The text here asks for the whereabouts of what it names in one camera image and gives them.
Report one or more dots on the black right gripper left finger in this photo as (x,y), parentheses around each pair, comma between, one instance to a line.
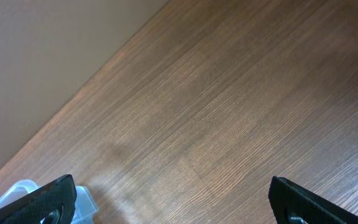
(52,203)

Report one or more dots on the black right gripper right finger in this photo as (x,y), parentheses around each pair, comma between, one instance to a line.
(291,203)

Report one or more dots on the clear plastic storage container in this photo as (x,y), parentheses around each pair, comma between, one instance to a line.
(85,206)

